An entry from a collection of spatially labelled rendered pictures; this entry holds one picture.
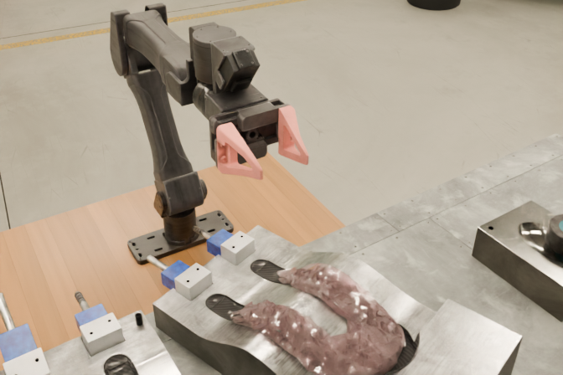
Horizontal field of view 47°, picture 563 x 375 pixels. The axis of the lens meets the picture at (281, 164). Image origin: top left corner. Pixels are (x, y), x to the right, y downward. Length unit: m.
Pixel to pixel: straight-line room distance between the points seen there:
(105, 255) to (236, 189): 0.32
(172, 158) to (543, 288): 0.68
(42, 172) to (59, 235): 1.71
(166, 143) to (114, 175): 1.78
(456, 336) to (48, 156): 2.46
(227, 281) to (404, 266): 0.34
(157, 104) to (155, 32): 0.16
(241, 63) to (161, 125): 0.41
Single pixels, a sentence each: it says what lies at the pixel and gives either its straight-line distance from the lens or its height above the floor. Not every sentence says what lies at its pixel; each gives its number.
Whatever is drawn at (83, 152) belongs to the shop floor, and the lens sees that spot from 3.14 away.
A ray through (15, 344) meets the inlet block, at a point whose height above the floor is 0.94.
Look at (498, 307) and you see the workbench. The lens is 1.20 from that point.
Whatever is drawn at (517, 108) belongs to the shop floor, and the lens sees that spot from 3.58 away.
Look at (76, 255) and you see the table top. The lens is 1.30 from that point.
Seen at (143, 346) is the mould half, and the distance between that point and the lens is 0.98.
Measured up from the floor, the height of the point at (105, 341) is 0.90.
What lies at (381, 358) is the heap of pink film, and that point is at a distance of 0.96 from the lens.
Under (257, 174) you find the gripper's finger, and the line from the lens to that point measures 0.76.
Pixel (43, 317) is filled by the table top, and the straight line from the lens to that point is 1.20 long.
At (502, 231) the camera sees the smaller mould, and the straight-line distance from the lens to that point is 1.24.
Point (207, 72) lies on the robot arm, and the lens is 0.85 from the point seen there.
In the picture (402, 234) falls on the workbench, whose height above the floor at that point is 0.80.
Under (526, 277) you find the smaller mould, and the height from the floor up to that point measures 0.84.
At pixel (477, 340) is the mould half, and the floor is 0.91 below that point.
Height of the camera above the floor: 1.62
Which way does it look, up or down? 34 degrees down
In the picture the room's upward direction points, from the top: straight up
